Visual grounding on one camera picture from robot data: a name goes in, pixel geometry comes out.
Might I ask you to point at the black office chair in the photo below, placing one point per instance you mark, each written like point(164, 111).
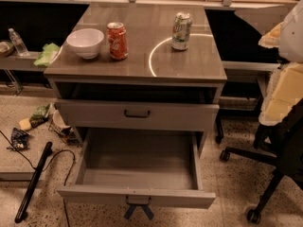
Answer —
point(285, 141)

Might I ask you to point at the green white 7up can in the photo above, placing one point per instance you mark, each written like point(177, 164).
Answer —
point(181, 30)

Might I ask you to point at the red coca-cola can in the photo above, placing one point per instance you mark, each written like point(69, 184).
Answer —
point(116, 34)

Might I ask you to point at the white ceramic bowl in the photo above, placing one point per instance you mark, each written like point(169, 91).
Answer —
point(85, 42)

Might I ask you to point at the blue snack bag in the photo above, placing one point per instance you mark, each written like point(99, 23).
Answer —
point(18, 139)

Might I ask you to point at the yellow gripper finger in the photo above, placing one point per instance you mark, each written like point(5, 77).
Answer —
point(272, 38)
point(285, 89)

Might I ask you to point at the green snack bag on floor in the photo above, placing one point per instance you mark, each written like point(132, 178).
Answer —
point(40, 116)

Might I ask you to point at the wire basket on floor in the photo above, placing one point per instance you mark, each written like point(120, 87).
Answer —
point(63, 131)

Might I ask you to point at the grey drawer cabinet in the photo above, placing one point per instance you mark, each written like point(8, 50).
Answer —
point(153, 71)

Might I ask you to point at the brown bowl on shelf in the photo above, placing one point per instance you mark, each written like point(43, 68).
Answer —
point(6, 48)

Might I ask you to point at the black stick on floor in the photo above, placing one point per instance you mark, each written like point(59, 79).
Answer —
point(22, 211)

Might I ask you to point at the clear plastic water bottle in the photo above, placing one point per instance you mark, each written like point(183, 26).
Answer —
point(18, 43)

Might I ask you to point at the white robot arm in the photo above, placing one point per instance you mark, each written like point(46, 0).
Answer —
point(291, 36)

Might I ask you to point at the yellow sponge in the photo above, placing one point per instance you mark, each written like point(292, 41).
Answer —
point(25, 124)

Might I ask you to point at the open grey lower drawer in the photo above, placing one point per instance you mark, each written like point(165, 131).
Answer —
point(138, 168)

